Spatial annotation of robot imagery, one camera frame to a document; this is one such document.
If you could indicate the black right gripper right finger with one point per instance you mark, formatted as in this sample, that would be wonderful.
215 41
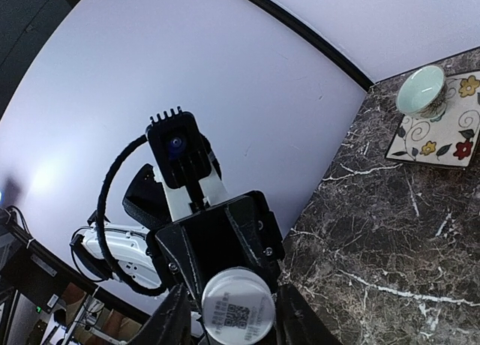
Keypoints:
296 321

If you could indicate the left celadon green bowl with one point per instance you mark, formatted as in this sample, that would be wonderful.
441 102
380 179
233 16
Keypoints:
423 94

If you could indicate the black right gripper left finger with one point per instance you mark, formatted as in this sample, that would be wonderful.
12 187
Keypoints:
170 324

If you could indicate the black left frame post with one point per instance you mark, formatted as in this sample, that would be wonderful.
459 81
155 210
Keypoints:
315 40

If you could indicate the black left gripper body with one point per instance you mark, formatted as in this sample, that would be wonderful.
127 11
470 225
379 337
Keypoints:
240 232

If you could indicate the floral square coaster tile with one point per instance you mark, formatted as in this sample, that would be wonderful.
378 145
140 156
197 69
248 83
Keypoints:
448 141

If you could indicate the white pill bottle orange label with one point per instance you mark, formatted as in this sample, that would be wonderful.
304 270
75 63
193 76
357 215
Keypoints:
237 307

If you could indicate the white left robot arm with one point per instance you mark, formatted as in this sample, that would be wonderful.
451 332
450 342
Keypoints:
126 253

